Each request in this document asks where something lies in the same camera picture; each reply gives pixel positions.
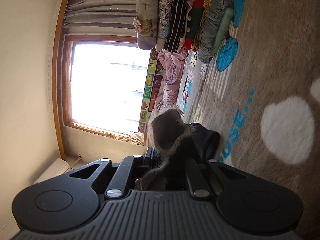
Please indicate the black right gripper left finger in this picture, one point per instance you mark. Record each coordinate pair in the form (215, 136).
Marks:
(130, 169)

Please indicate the white wall radiator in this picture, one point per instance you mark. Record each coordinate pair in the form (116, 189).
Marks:
(58, 167)

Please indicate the wooden framed window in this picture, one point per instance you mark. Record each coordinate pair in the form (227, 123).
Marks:
(98, 84)

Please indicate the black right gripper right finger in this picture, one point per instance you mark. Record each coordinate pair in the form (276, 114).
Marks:
(201, 180)

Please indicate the colourful alphabet foam mat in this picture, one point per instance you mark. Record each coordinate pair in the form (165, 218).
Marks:
(153, 82)

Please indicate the stack of folded clothes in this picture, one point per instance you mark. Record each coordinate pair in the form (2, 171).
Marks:
(175, 25)

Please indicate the pink crumpled quilt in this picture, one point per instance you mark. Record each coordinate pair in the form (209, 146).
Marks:
(173, 64)

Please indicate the black fleece-lined garment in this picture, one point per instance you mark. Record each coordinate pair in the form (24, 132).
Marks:
(175, 141)

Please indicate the Mickey Mouse plush blanket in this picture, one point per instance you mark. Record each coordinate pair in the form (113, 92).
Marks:
(265, 105)

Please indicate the grey-brown window curtain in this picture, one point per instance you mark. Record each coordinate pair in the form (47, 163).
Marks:
(102, 17)

